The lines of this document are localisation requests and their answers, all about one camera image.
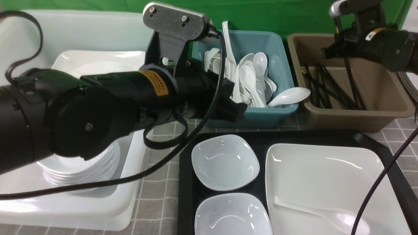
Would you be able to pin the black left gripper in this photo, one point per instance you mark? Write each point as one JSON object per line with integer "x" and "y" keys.
{"x": 218, "y": 98}

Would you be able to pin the white bowl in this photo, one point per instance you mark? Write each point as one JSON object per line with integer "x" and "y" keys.
{"x": 232, "y": 214}
{"x": 225, "y": 163}

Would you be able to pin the large white square plate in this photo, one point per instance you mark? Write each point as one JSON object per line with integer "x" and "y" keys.
{"x": 332, "y": 177}

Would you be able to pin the white spoon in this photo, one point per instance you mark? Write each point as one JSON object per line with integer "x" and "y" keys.
{"x": 343, "y": 220}
{"x": 229, "y": 53}
{"x": 290, "y": 96}

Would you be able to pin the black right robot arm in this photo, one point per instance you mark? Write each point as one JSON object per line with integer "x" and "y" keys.
{"x": 371, "y": 38}

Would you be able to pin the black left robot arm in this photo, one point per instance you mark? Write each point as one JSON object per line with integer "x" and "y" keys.
{"x": 47, "y": 112}

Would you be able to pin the upright white spoon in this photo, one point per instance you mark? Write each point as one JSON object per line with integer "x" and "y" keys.
{"x": 229, "y": 53}

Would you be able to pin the pile of white spoons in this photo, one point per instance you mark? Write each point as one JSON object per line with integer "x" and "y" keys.
{"x": 249, "y": 86}

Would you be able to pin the teal plastic bin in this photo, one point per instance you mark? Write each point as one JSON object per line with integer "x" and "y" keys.
{"x": 245, "y": 42}

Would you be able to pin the white spoon on bin edge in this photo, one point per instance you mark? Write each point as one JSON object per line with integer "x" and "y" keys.
{"x": 290, "y": 96}

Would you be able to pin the black serving tray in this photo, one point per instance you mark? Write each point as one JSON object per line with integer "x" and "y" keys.
{"x": 192, "y": 192}

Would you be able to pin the black chopsticks in brown bin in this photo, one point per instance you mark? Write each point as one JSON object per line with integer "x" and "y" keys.
{"x": 323, "y": 87}

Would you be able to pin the green backdrop cloth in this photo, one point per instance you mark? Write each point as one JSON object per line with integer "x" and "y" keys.
{"x": 283, "y": 17}

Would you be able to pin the grey checked tablecloth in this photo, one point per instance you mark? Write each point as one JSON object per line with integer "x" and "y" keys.
{"x": 155, "y": 209}

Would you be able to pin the stack of white square plates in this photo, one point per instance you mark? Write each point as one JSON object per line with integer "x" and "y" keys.
{"x": 78, "y": 63}

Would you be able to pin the stack of white small bowls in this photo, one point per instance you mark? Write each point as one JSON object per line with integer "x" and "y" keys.
{"x": 63, "y": 171}

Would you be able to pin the large white plastic bin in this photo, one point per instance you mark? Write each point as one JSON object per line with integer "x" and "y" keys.
{"x": 107, "y": 208}

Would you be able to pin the brown plastic bin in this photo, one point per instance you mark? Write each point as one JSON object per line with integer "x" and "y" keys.
{"x": 381, "y": 91}

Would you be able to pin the white plates stack at right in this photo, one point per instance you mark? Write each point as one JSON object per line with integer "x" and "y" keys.
{"x": 410, "y": 84}

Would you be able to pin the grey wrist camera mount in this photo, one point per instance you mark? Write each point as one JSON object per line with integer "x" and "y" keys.
{"x": 174, "y": 29}

